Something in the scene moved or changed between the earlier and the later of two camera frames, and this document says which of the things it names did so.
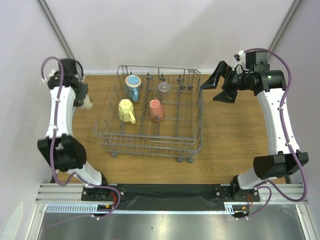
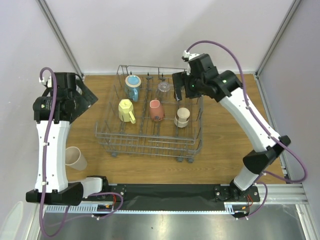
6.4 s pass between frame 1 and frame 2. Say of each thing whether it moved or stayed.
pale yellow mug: stayed
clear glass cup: stayed
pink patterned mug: stayed
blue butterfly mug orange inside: stayed
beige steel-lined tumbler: moved
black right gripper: moved
